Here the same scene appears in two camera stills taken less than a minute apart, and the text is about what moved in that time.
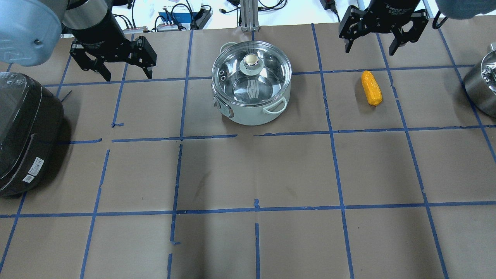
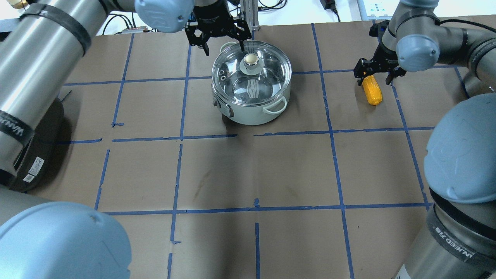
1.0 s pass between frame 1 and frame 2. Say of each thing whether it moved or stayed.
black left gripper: moved
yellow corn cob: stayed
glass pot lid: stayed
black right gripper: moved
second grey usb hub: stayed
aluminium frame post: stayed
